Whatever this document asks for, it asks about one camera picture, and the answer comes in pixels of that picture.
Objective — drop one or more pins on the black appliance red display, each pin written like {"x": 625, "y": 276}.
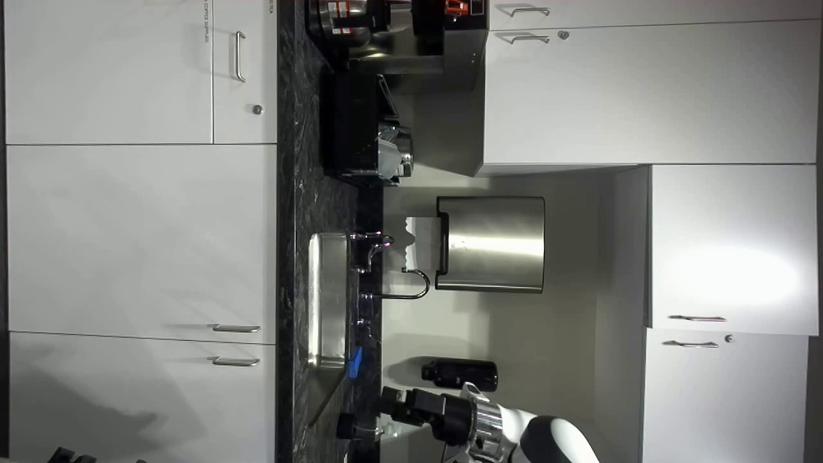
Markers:
{"x": 440, "y": 22}

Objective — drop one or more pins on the stainless steel sink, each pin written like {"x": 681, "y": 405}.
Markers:
{"x": 328, "y": 298}

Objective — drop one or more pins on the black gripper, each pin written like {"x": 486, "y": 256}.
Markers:
{"x": 440, "y": 418}

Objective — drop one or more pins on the small round cabinet lock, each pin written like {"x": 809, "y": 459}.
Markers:
{"x": 728, "y": 337}
{"x": 256, "y": 109}
{"x": 562, "y": 33}

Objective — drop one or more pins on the stainless paper towel dispenser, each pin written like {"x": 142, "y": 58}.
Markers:
{"x": 492, "y": 245}

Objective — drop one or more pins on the narrow white base cabinet door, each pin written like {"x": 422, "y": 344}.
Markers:
{"x": 257, "y": 51}

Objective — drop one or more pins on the wide white base cabinet door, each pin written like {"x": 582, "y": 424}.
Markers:
{"x": 137, "y": 240}

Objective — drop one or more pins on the shiny metal dishware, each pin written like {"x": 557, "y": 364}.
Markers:
{"x": 395, "y": 155}

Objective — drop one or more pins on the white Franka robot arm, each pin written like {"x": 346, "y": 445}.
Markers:
{"x": 566, "y": 438}

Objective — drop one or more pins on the chrome sink faucet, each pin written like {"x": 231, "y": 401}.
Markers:
{"x": 369, "y": 245}

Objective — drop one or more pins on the large white wall cabinet door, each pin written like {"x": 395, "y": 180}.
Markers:
{"x": 652, "y": 94}

